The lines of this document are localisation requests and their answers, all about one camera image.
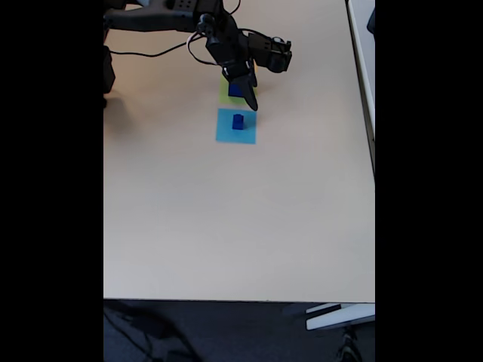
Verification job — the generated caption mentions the green paper square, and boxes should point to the green paper square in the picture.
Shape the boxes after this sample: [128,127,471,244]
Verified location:
[218,73,260,106]

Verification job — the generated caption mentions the light blue paper square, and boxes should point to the light blue paper square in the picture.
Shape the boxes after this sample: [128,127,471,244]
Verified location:
[214,107,258,146]

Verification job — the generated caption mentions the white neighbouring desk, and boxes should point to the white neighbouring desk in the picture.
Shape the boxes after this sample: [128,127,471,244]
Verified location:
[345,0,376,182]

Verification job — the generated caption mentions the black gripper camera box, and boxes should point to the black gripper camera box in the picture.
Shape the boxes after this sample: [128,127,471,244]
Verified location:
[247,32,293,73]

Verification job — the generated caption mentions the black floor cables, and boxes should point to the black floor cables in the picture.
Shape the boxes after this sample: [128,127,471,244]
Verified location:
[103,303,197,362]

